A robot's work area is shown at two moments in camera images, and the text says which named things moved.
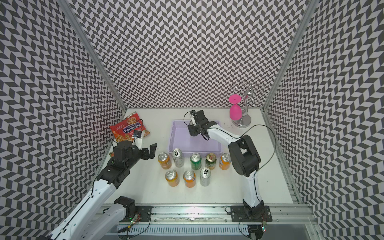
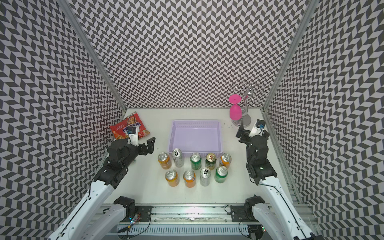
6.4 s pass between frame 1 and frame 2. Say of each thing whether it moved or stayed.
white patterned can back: stayed
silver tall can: stayed
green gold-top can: stayed
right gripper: moved
